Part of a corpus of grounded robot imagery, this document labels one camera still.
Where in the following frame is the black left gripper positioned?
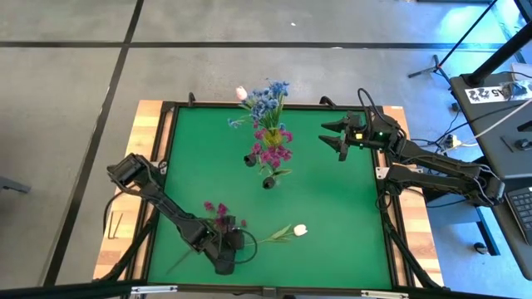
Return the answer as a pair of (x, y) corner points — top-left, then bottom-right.
(195, 223), (247, 276)

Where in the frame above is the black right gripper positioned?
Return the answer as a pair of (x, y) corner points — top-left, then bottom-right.
(318, 110), (377, 163)

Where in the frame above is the magenta artificial flower bunch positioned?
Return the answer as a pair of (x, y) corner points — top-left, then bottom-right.
(250, 126), (294, 170)
(165, 200), (249, 276)

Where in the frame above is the blue artificial flower bunch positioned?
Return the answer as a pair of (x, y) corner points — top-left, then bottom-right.
(227, 89), (271, 130)
(255, 79), (291, 130)

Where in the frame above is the pink artificial tulip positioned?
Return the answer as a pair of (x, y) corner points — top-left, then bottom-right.
(235, 85), (261, 113)
(256, 223), (309, 246)

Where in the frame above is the yellow glass vase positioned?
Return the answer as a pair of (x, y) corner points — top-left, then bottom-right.
(264, 127), (284, 147)

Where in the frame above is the green table mat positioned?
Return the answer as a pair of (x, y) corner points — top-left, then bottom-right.
(148, 105), (394, 291)

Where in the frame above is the white power strip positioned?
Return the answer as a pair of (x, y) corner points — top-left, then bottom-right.
(440, 133), (463, 151)

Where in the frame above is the thin black tripod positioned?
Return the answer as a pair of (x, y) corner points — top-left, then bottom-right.
(406, 0), (500, 84)

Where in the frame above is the printed white paper label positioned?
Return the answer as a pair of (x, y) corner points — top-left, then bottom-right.
(464, 85), (511, 105)

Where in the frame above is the grey desk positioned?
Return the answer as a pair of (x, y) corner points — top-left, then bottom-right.
(450, 72), (532, 180)

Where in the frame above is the black gantry bar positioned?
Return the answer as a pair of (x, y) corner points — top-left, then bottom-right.
(0, 280), (532, 299)

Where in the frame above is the thick black pole stand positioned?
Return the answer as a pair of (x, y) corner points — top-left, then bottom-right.
(462, 22), (532, 88)

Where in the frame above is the blue object on desk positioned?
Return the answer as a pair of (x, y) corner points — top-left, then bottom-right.
(509, 80), (532, 101)

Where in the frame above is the black keyboard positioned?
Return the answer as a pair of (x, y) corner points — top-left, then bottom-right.
(504, 185), (532, 247)

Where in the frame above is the dark desk with keyboard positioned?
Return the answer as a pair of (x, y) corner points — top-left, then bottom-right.
(477, 177), (532, 282)

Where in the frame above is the grey chair base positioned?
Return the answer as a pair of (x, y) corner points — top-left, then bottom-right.
(0, 174), (32, 195)

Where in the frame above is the black table frame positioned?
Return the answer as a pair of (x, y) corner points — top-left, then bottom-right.
(124, 99), (416, 298)

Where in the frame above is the silver metal bracket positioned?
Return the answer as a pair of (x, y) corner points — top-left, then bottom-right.
(130, 284), (179, 296)
(360, 289), (411, 299)

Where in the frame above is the black diagonal frame strut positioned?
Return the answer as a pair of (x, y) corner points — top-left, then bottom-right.
(380, 207), (444, 291)
(97, 194), (161, 283)

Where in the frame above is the white cable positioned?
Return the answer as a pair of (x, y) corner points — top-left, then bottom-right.
(456, 98), (532, 147)

